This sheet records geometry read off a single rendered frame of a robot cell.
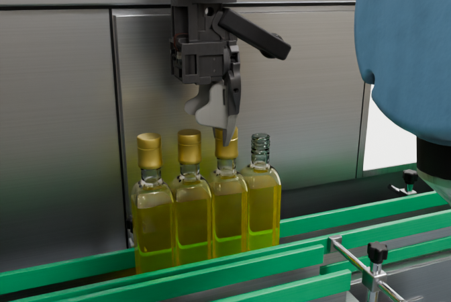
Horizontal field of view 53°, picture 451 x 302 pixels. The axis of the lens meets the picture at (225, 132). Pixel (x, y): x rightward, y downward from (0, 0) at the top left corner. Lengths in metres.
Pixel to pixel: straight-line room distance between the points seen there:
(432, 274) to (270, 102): 0.44
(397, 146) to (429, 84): 0.87
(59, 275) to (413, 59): 0.66
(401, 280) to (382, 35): 0.76
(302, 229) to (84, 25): 0.51
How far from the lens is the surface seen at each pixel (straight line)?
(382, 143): 1.01
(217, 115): 0.63
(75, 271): 0.76
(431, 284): 0.98
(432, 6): 0.18
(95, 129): 0.79
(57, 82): 0.77
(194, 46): 0.60
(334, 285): 0.71
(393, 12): 0.19
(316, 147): 0.91
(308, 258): 0.77
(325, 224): 0.88
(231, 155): 0.68
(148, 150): 0.64
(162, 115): 0.77
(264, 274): 0.74
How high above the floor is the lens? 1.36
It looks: 18 degrees down
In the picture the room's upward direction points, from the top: straight up
